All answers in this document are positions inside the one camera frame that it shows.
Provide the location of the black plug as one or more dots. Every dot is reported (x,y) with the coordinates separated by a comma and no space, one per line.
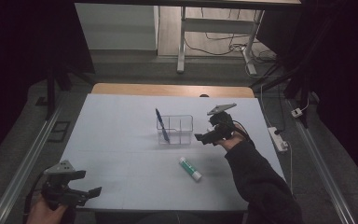
(279,132)

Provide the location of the aluminium rail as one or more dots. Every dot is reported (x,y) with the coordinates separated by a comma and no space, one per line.
(323,161)
(24,168)

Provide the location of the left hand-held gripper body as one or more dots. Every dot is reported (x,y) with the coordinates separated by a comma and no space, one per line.
(57,186)

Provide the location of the dark curtain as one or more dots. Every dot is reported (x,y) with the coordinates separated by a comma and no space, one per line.
(18,46)
(345,77)

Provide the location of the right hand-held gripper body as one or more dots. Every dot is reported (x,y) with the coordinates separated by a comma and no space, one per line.
(223,124)

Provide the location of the black rectangular floor frame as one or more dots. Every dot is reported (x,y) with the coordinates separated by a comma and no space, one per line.
(59,131)

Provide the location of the white cabinet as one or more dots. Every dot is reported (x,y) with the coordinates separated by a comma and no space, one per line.
(118,26)

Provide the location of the person's right hand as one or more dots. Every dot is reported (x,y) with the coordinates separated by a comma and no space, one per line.
(234,141)

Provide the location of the clear plastic organizer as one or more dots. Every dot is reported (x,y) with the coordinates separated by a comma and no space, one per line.
(183,130)

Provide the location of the small white adapter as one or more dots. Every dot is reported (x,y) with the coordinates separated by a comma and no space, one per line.
(296,112)

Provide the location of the blue pen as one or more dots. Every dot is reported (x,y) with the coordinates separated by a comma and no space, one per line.
(162,126)

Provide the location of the small black object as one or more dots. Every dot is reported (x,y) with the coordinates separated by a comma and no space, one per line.
(204,95)

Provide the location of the black metal stand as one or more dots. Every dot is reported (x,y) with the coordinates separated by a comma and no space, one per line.
(295,84)

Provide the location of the white desk frame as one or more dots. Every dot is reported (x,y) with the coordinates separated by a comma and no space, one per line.
(217,25)

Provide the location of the person's left hand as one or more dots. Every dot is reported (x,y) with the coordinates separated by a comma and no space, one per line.
(45,214)

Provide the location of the green and white glue stick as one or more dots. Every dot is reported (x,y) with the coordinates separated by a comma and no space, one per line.
(190,169)

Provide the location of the white power strip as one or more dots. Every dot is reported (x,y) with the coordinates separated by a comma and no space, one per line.
(277,140)

